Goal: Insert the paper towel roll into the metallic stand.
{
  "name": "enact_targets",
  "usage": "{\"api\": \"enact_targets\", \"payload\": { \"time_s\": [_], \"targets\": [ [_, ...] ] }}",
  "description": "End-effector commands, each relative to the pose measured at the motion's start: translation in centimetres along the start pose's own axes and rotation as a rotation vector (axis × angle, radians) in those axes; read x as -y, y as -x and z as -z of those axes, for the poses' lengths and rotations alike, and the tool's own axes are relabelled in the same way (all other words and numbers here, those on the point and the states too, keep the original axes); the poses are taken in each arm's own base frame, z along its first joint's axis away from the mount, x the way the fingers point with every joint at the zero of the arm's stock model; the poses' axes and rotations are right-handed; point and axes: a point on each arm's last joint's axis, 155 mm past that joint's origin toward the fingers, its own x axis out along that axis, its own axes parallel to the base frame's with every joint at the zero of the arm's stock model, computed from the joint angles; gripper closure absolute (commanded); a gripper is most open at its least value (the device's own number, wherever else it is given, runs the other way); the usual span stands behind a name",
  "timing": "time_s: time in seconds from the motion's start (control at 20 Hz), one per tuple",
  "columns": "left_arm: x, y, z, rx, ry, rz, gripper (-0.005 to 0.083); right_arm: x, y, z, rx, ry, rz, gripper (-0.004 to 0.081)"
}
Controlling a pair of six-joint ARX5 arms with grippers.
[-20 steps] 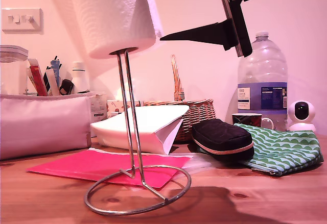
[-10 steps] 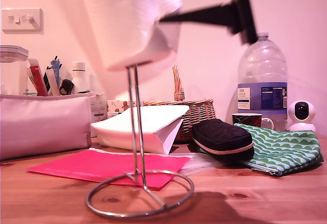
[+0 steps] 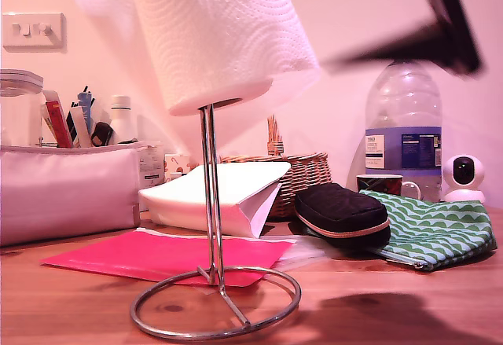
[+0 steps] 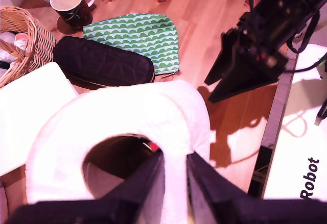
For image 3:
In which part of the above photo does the white labelled carton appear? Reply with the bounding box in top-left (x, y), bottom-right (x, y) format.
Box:
top-left (139, 144), bottom-right (166, 189)

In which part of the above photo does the pale padded bag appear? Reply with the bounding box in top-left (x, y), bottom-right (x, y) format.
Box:
top-left (0, 142), bottom-right (149, 248)

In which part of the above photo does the dark patterned mug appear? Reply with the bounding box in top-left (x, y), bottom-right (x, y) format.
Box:
top-left (356, 174), bottom-right (424, 200)

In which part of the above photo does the wicker basket with handle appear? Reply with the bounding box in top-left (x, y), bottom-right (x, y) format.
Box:
top-left (219, 115), bottom-right (333, 220)

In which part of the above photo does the small white round camera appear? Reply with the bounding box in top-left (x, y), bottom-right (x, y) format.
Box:
top-left (442, 154), bottom-right (488, 204)

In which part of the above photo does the white wall switch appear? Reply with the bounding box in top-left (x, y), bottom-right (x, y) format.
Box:
top-left (2, 13), bottom-right (68, 53)

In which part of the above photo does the white metal bottle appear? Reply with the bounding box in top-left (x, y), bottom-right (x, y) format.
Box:
top-left (109, 94), bottom-right (138, 145)

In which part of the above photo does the green patterned zip pouch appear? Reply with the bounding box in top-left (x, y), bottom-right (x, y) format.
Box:
top-left (359, 189), bottom-right (498, 272)

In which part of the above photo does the white paper towel roll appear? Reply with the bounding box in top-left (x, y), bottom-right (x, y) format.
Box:
top-left (62, 0), bottom-right (321, 117)

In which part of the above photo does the red and white carton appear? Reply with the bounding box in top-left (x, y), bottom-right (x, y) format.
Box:
top-left (42, 90), bottom-right (75, 149)

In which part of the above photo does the gingerbread print gift box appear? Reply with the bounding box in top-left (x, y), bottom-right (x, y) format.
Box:
top-left (164, 153), bottom-right (200, 183)

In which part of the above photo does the black zip case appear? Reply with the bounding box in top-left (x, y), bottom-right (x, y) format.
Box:
top-left (294, 182), bottom-right (392, 250)

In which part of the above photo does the white flat package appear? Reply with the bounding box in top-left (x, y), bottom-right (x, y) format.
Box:
top-left (138, 161), bottom-right (292, 240)

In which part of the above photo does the metallic wire towel stand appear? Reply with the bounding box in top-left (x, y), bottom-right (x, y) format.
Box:
top-left (129, 101), bottom-right (303, 341)

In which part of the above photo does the clear plastic sleeve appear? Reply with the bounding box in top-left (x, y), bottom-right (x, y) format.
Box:
top-left (281, 238), bottom-right (330, 272)

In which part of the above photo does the pink plastic envelope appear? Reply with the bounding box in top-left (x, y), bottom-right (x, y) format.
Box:
top-left (40, 229), bottom-right (296, 288)

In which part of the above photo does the large clear water bottle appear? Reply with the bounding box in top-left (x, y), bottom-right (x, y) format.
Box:
top-left (364, 60), bottom-right (444, 203)

